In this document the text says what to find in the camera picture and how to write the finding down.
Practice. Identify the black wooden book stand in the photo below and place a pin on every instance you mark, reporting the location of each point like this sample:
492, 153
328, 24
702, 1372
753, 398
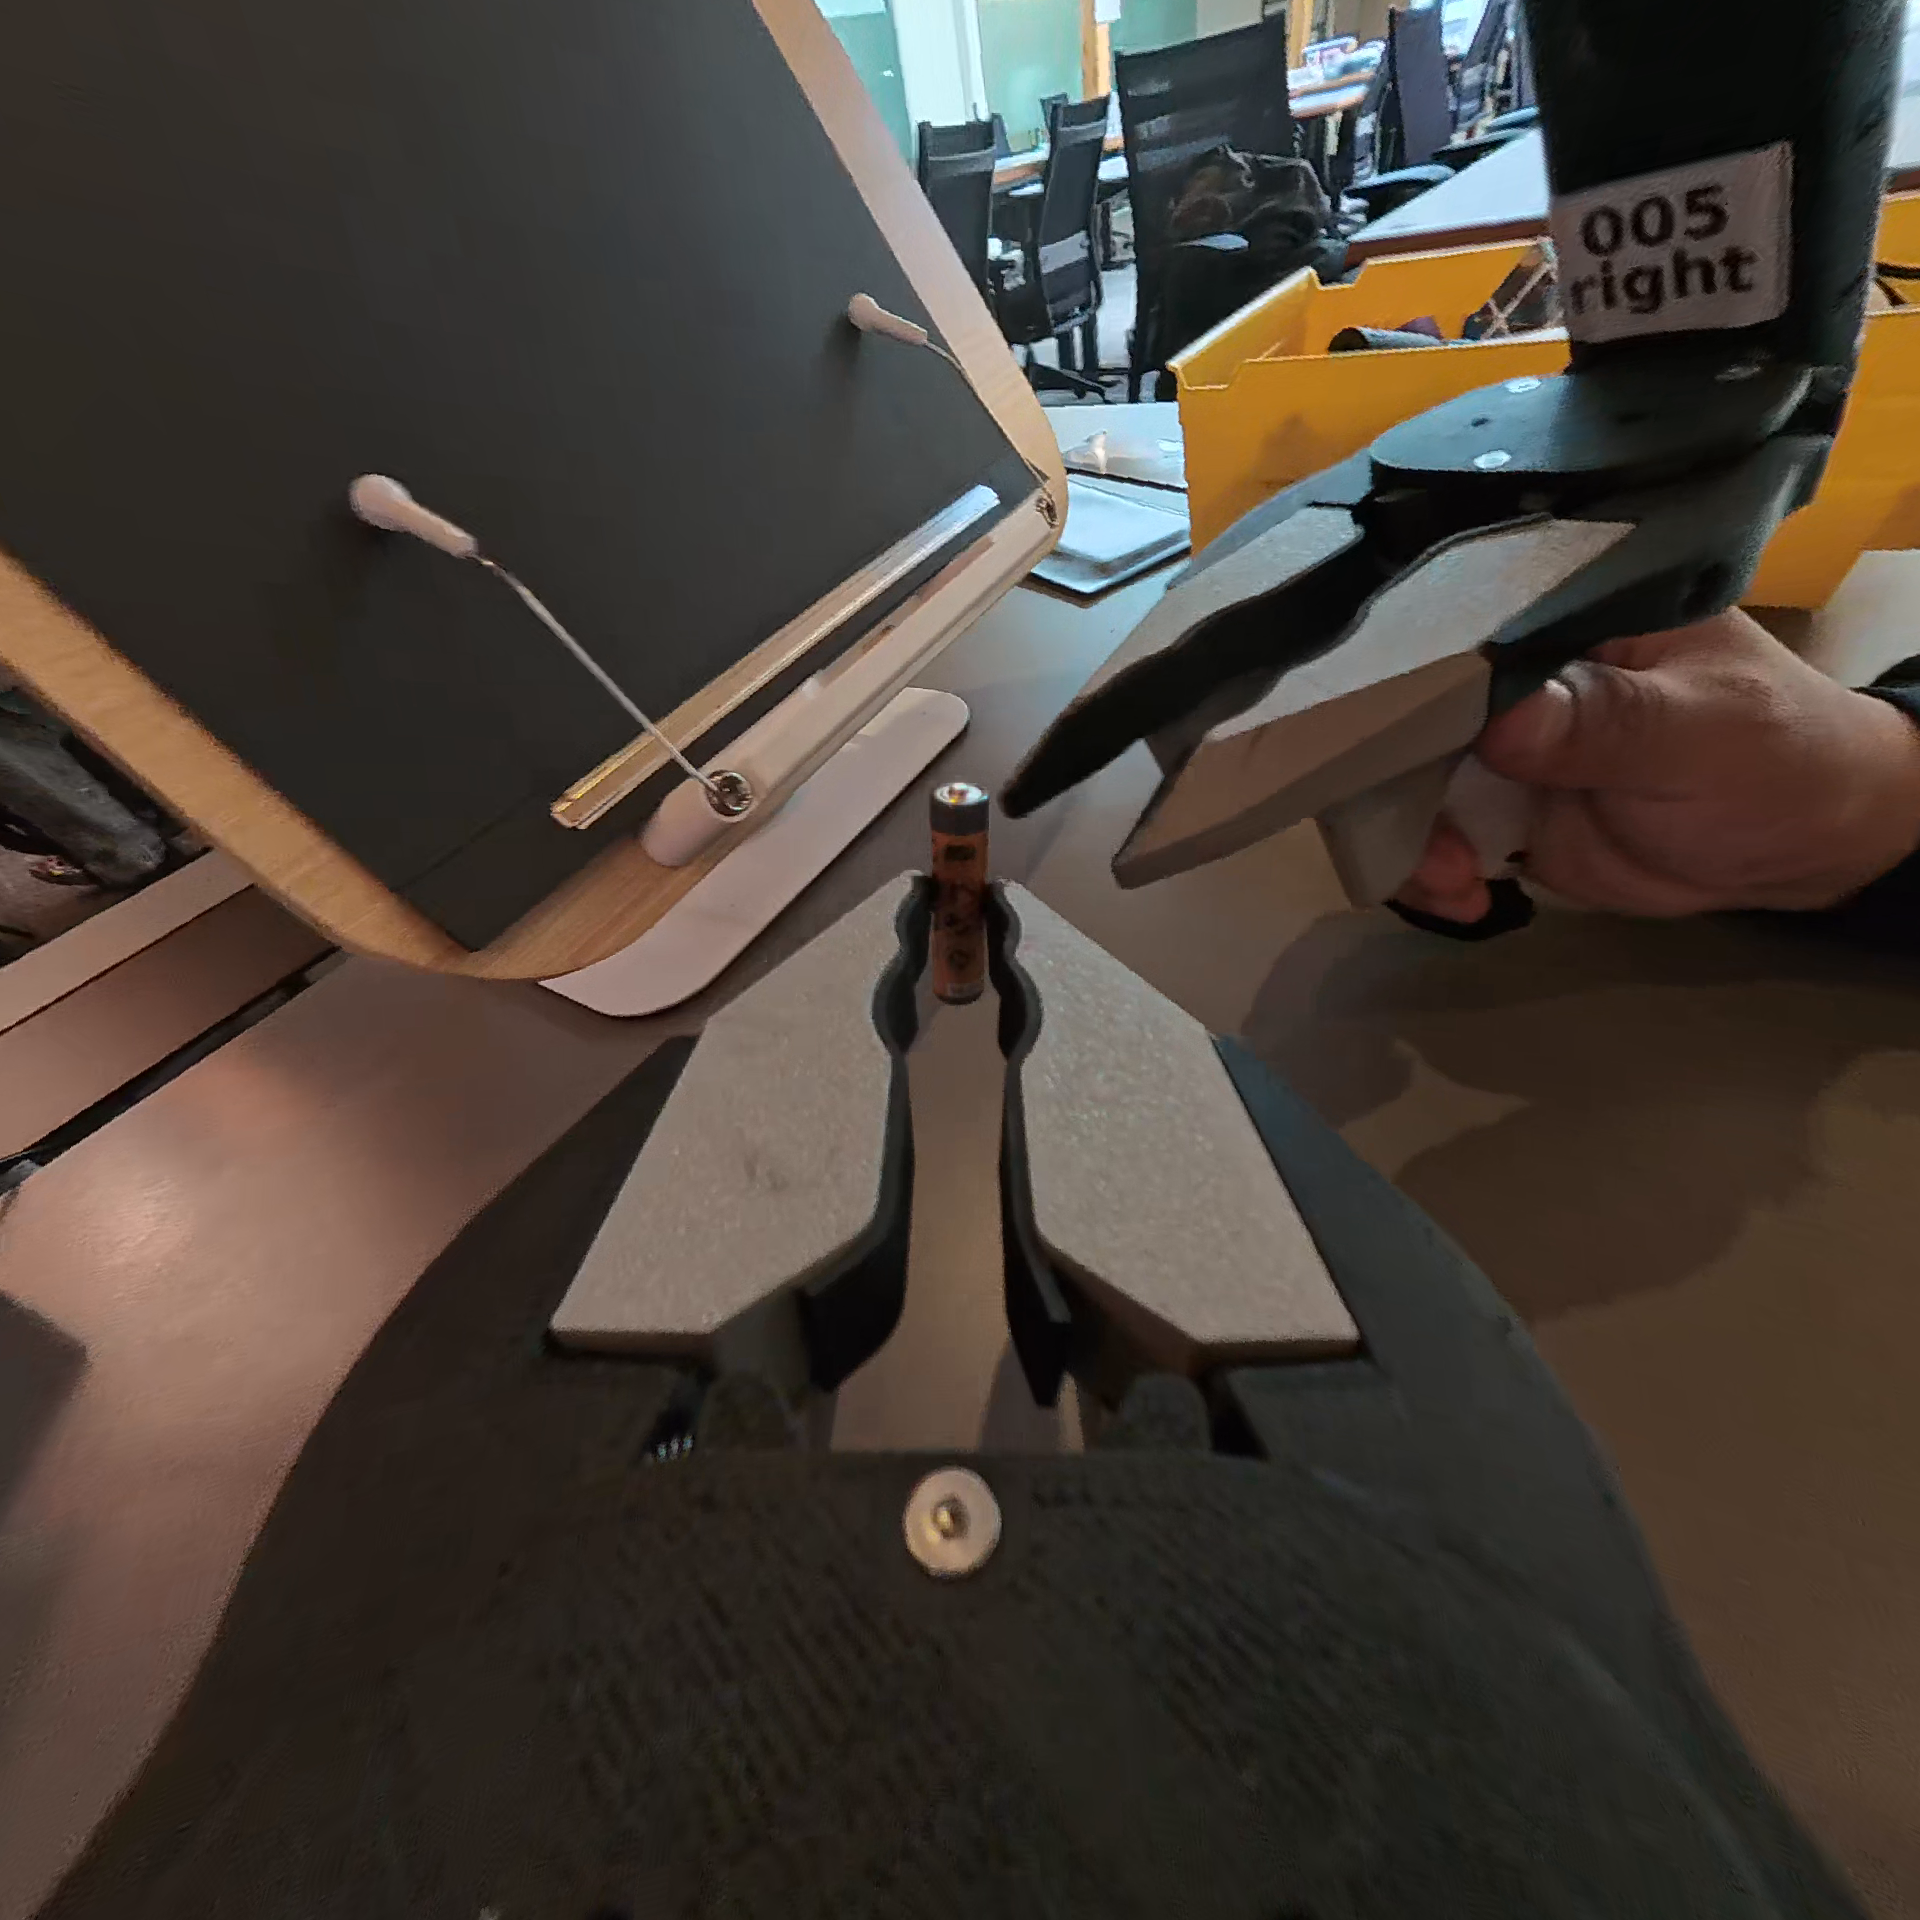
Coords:
451, 228

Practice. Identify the clear plastic bag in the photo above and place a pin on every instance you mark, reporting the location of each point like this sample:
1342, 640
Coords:
1118, 449

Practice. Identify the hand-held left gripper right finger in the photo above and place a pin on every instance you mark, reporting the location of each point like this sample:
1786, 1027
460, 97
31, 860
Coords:
1186, 1186

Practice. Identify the long white table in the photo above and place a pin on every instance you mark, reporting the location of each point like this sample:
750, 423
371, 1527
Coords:
1472, 195

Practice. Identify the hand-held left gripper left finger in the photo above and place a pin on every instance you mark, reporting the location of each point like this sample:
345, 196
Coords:
750, 1186

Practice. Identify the grey flat tray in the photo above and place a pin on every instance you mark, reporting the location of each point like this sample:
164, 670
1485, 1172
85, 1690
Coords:
1118, 541

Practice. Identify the yellow plastic bin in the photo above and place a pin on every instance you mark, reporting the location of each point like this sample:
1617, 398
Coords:
1276, 419

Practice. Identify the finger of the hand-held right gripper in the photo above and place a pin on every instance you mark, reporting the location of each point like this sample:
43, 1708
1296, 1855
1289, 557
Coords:
1349, 706
1245, 616

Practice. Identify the person's right hand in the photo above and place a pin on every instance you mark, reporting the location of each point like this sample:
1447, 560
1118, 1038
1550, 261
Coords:
1697, 764

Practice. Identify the orange slim battery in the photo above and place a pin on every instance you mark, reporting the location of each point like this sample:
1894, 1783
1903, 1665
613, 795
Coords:
957, 899

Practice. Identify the black office chair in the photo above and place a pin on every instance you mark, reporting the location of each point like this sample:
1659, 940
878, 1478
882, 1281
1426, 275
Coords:
960, 180
1200, 180
1066, 228

